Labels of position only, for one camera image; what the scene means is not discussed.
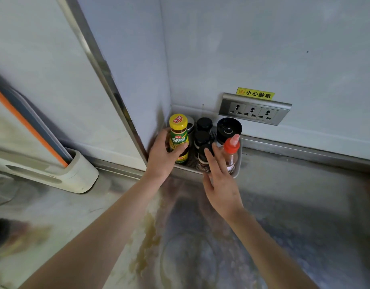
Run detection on person's right hand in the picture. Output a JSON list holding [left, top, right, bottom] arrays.
[[202, 142, 244, 222]]

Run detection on person's left hand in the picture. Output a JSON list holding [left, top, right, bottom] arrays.
[[145, 128, 190, 185]]

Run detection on yellow cap soy sauce bottle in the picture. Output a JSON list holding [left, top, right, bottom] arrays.
[[168, 113, 190, 165]]

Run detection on red cap sauce bottle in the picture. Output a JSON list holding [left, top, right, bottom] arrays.
[[222, 134, 241, 175]]

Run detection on black cap grinder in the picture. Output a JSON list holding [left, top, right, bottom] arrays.
[[216, 117, 243, 145]]

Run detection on person's left forearm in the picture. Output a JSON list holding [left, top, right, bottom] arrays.
[[19, 171, 161, 289]]

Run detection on person's right forearm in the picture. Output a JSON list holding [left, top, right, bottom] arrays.
[[227, 207, 319, 289]]

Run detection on grey perforated plastic tray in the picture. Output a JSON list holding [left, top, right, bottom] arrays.
[[170, 112, 243, 179]]

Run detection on yellow warning sticker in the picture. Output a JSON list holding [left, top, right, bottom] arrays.
[[235, 87, 276, 101]]

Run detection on orange-rimmed white cutting board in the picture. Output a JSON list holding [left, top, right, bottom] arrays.
[[0, 82, 70, 169]]

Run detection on grey triple wall socket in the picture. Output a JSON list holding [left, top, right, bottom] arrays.
[[218, 92, 293, 126]]

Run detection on steel wall trim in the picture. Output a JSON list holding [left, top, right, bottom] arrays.
[[55, 0, 149, 166]]

